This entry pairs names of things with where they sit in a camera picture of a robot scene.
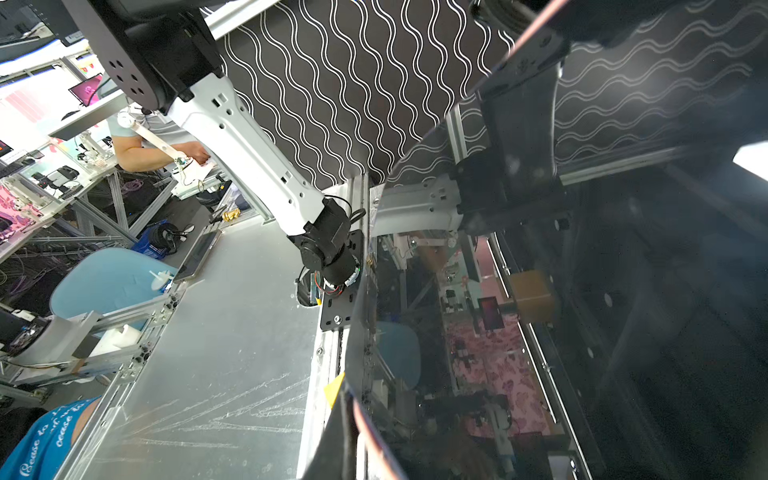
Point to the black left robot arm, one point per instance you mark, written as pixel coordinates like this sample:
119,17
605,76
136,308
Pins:
163,56

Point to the light blue chair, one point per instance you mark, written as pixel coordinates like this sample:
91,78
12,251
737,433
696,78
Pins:
108,280

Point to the black phone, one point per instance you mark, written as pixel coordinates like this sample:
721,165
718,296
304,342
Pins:
580,292

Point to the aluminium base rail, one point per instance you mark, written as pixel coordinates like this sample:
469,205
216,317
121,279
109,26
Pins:
331,340

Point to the yellow flat block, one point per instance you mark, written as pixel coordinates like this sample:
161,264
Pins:
332,389

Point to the person in blue shirt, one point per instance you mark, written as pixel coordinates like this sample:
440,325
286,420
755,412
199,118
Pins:
41,452

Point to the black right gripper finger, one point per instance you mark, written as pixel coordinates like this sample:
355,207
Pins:
336,454

